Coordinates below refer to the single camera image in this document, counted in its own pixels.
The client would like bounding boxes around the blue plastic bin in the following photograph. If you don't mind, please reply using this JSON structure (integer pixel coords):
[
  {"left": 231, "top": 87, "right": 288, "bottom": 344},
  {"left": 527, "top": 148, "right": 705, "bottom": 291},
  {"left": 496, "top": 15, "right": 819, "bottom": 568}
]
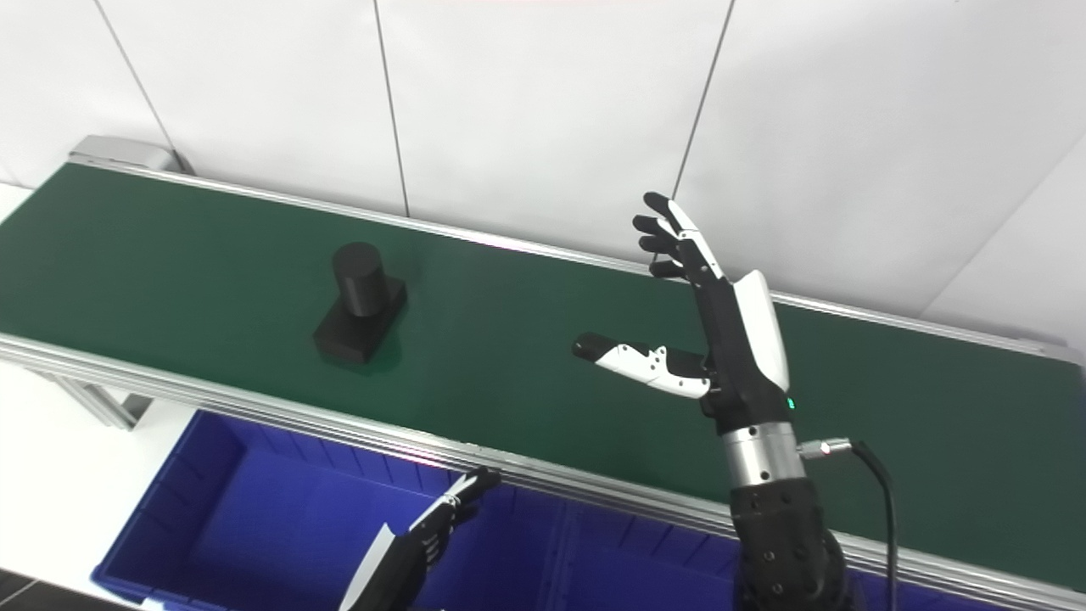
[
  {"left": 543, "top": 501, "right": 1086, "bottom": 611},
  {"left": 89, "top": 410, "right": 578, "bottom": 611}
]

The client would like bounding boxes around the green conveyor belt aluminium frame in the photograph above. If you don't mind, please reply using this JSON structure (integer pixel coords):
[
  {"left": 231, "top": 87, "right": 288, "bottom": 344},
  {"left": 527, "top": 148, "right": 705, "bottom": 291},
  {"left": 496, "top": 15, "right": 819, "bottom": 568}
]
[{"left": 0, "top": 153, "right": 1086, "bottom": 611}]

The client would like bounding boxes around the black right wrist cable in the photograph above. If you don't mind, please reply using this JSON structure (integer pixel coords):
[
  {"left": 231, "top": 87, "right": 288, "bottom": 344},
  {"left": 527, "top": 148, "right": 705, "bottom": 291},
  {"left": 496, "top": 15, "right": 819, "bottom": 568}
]
[{"left": 798, "top": 436, "right": 901, "bottom": 611}]

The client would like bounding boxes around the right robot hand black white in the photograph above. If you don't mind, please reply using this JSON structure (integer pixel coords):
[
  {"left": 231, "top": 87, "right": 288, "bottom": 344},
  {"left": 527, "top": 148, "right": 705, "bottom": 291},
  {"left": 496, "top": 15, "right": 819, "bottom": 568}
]
[{"left": 573, "top": 192, "right": 799, "bottom": 436}]

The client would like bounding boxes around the aluminium conveyor support leg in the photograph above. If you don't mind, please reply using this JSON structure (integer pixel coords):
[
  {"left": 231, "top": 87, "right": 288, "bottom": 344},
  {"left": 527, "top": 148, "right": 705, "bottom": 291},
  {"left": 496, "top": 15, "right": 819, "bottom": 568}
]
[{"left": 32, "top": 367, "right": 155, "bottom": 430}]

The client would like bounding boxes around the black cylinder-on-block part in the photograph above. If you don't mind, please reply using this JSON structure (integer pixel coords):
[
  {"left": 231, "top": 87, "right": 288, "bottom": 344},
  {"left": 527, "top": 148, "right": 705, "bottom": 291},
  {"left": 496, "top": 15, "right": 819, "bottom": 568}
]
[{"left": 312, "top": 242, "right": 409, "bottom": 367}]

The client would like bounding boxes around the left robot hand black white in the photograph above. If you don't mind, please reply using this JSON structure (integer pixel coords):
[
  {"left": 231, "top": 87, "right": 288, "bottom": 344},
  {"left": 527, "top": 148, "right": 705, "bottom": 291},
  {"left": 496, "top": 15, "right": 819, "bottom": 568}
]
[{"left": 338, "top": 466, "right": 502, "bottom": 611}]

